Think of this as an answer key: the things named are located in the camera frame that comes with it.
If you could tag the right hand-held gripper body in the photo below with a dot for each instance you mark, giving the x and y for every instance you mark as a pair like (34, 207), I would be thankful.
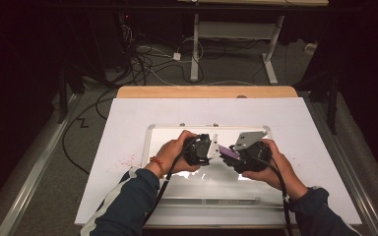
(254, 155)

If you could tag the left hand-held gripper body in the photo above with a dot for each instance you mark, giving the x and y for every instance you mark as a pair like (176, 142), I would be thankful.
(198, 149)

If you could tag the purple and black board eraser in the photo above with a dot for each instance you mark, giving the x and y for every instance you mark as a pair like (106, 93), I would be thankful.
(227, 151)

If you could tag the person's left hand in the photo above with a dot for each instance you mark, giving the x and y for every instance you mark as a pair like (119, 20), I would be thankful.
(170, 154)

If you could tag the person's right hand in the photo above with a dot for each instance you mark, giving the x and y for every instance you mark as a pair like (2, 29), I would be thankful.
(282, 173)

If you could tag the white framed whiteboard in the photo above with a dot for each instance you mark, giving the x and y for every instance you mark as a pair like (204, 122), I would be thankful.
(210, 188)

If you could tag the large white sheet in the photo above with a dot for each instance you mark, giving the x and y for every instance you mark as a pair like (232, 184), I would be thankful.
(177, 111)

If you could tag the wooden table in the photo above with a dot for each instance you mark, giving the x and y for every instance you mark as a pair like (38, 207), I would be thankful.
(203, 92)

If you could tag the white power adapter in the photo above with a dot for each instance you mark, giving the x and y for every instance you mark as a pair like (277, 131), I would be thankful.
(176, 56)

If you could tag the white power strip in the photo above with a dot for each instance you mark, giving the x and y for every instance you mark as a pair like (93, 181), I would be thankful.
(310, 47)

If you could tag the metal floor rail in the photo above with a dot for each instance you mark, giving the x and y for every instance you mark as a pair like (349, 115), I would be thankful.
(36, 170)
(369, 203)

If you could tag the white metal desk frame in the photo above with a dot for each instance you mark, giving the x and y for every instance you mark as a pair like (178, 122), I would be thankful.
(236, 30)

